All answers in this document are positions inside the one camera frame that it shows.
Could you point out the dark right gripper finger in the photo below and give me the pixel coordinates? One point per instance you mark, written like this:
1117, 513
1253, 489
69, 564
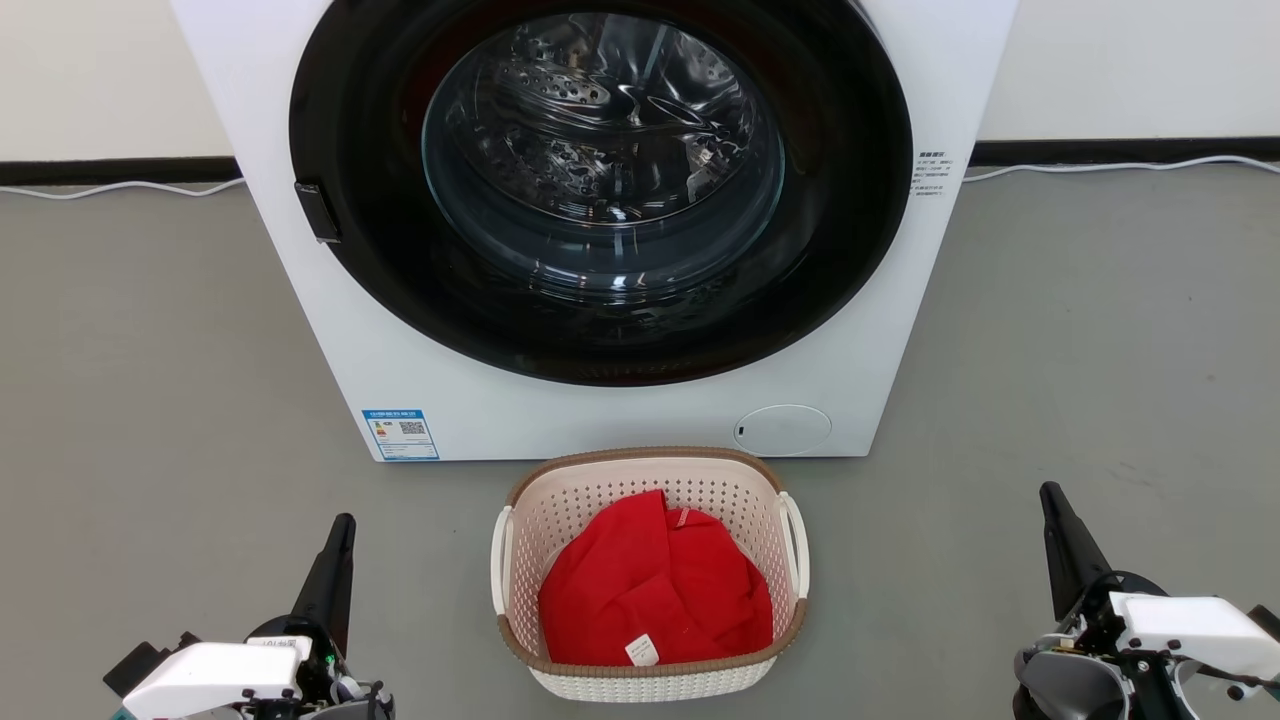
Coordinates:
1080, 560
1055, 560

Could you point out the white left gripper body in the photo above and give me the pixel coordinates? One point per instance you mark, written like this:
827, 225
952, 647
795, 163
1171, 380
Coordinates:
220, 675

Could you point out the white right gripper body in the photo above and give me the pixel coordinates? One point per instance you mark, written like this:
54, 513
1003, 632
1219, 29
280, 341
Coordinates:
1190, 625

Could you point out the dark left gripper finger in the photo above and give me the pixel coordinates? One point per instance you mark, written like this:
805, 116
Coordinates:
318, 590
342, 600

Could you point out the white perforated laundry basket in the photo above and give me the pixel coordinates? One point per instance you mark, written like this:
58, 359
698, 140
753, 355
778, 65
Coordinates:
600, 480

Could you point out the blue energy label sticker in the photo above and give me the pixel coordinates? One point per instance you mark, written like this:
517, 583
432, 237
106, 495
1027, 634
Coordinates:
400, 435

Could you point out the red garment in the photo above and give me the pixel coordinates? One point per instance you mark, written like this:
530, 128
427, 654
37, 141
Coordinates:
640, 590

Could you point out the round white filter cover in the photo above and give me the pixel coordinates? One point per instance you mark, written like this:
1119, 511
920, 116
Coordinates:
783, 430

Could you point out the white garment care tag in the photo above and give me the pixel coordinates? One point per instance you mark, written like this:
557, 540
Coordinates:
642, 650

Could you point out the white front-load washing machine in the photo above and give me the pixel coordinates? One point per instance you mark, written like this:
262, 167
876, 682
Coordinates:
620, 415

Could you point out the black round washer door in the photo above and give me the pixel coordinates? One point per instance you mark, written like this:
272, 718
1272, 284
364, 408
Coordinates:
840, 250

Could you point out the small printed text sticker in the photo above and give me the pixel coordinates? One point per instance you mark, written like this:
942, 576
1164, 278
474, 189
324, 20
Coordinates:
938, 173

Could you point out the steel washing drum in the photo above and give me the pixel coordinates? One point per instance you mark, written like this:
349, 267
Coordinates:
600, 150

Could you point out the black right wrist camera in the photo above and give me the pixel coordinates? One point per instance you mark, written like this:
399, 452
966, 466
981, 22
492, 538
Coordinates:
1268, 622

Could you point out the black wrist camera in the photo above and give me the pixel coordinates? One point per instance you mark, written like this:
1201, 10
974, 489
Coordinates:
140, 665
1268, 622

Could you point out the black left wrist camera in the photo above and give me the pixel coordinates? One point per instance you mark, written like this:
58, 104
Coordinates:
140, 665

